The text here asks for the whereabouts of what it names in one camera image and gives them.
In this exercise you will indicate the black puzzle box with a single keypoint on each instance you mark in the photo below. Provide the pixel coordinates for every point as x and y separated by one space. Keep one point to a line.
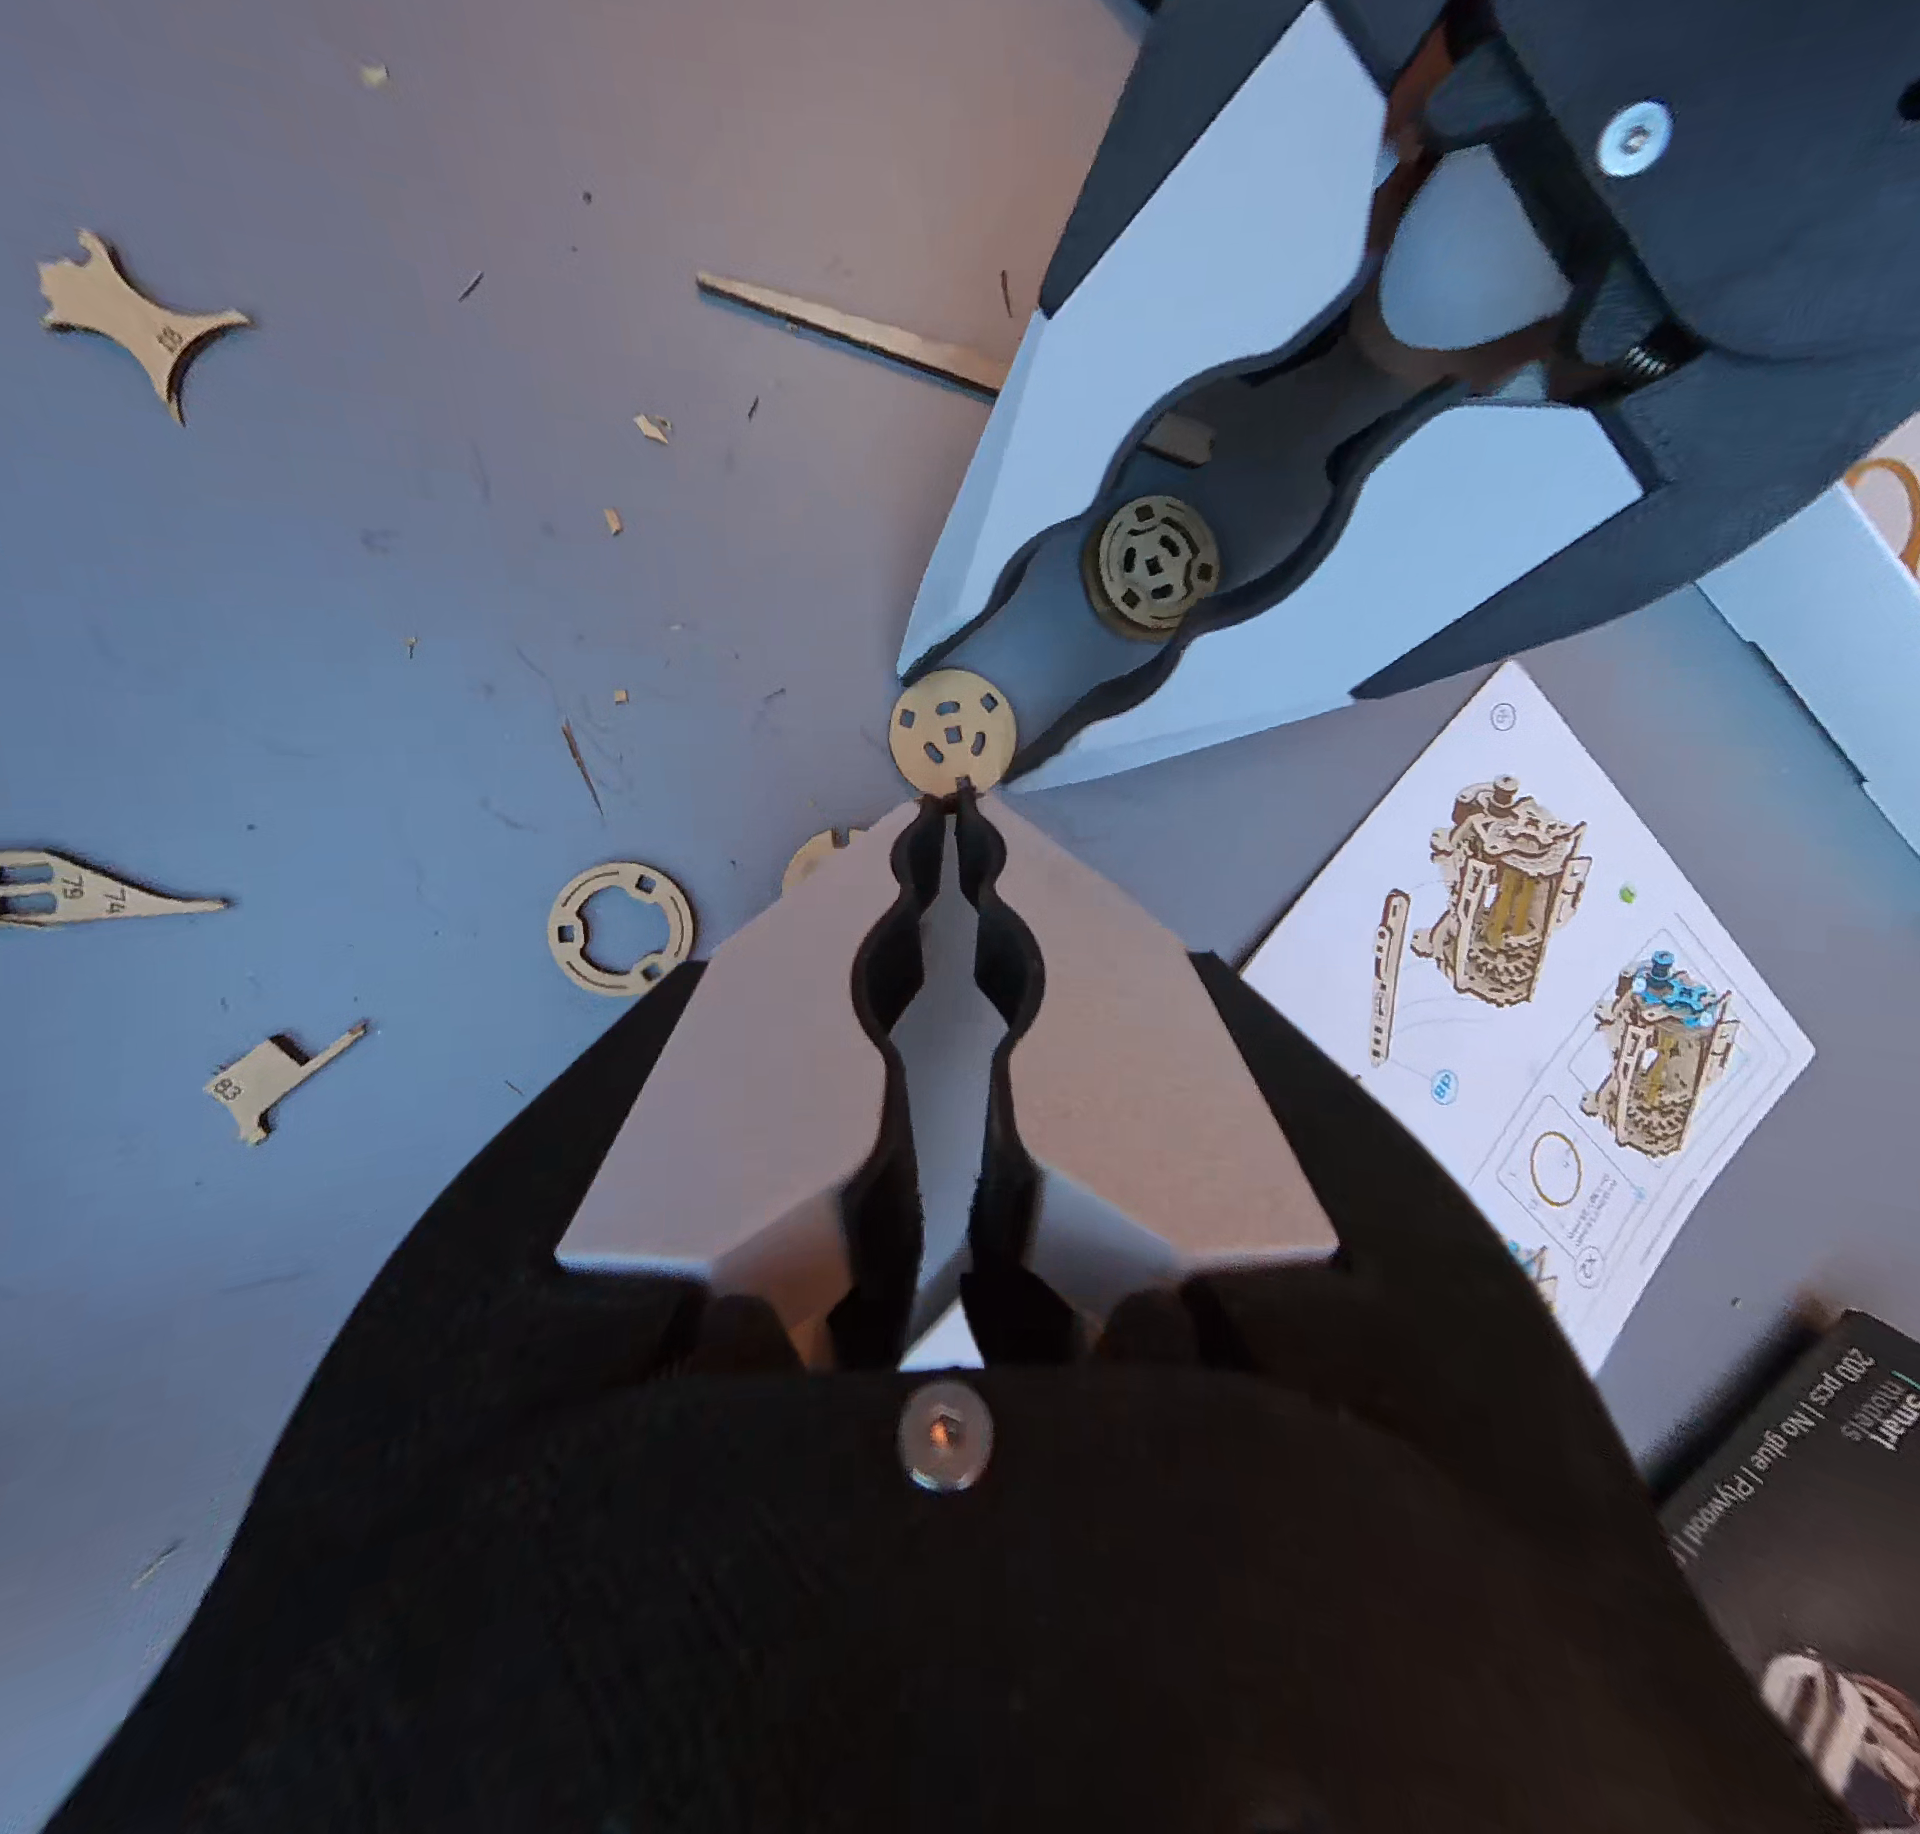
1801 1565

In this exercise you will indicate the notched wooden disc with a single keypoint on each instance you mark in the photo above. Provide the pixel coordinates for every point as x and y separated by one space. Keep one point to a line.
811 855

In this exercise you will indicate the star-shaped wooden offcut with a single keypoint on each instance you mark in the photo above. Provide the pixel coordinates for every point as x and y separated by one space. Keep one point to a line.
142 319

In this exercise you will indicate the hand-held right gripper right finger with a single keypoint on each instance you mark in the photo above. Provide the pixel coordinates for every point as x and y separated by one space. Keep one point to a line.
1171 1114

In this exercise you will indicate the assembled wooden wheel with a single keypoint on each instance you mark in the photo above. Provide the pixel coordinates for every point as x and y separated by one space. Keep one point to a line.
1102 575

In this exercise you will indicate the slotted wooden disc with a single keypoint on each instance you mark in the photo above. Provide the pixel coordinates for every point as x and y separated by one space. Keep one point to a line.
916 755

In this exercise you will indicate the scattered wood splinters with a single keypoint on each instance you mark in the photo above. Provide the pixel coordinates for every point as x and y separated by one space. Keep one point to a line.
650 428

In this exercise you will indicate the grey desk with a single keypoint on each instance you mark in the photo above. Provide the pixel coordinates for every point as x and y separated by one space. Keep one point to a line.
375 589

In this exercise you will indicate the long wooden sliver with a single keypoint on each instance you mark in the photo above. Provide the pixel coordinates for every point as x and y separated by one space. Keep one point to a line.
841 323

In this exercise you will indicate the white instruction booklet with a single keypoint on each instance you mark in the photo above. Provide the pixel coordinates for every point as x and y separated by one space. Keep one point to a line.
1501 1055

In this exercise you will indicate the white cardboard tray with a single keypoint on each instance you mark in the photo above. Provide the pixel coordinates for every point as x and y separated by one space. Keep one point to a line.
1801 619

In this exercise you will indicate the flag-shaped wooden offcut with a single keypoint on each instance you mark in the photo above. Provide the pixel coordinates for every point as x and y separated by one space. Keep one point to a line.
255 1084

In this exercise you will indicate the slotted pointed wooden offcut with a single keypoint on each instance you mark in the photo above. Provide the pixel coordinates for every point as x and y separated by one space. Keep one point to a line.
136 900

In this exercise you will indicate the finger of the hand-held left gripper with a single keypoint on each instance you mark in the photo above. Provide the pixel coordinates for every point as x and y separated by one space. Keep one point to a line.
1440 561
1200 244

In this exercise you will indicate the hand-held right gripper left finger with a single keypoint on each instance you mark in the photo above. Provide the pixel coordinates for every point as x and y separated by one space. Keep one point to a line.
736 1114

